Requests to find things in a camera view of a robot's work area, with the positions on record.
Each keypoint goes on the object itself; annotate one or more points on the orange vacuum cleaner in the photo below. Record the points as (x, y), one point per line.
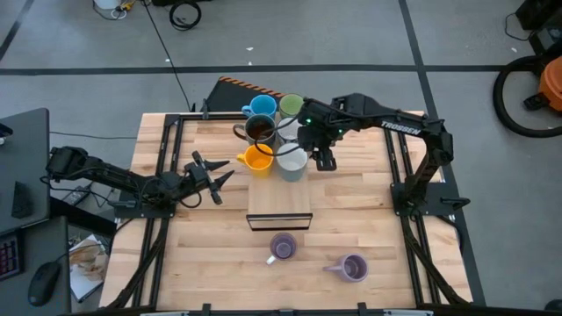
(553, 83)

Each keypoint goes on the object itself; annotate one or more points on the grey-green mug white inside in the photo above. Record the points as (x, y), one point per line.
(292, 166)

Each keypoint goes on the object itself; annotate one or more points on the black equipment case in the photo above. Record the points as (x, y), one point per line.
(544, 17)

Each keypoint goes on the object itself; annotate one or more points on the blue mug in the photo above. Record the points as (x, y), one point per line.
(262, 105)

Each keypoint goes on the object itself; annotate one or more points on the wooden shelf black metal frame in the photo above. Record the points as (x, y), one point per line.
(278, 197)

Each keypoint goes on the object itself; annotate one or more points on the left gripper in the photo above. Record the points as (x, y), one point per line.
(204, 180)

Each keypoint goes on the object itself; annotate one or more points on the white bucket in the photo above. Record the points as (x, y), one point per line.
(106, 3)

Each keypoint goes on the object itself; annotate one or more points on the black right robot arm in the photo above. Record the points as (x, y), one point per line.
(401, 127)

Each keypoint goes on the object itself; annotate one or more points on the white paper sheets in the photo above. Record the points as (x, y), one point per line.
(85, 287)

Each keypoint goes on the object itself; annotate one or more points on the crumpled brown paper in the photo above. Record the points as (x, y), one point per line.
(88, 263)

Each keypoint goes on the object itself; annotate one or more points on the black case orange striped edge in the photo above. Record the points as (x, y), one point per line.
(228, 94)

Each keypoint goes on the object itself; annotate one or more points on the dark green brown mug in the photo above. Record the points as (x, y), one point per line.
(259, 129)

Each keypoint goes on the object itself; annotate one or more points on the grey desk top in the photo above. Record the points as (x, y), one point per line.
(24, 131)
(39, 246)

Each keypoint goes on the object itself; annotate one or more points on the black keyboard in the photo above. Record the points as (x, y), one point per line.
(9, 256)

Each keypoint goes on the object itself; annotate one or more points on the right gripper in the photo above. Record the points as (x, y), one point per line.
(320, 127)

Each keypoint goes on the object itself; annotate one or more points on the black wedge-shaped object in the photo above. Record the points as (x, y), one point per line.
(21, 202)

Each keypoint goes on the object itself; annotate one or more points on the light green mug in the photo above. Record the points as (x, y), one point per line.
(290, 105)

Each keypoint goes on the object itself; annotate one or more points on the black aluminium table frame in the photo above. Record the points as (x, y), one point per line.
(219, 116)

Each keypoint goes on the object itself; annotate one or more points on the smooth purple mug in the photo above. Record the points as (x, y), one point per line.
(283, 248)

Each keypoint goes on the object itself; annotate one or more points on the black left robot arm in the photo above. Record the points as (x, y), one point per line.
(110, 173)

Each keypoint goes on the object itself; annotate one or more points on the ribbed lilac mug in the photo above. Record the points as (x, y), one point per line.
(353, 267)

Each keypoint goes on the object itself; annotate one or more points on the orange mug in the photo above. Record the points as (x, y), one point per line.
(259, 161)

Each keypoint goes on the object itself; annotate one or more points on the black computer mouse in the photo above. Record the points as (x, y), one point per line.
(44, 283)

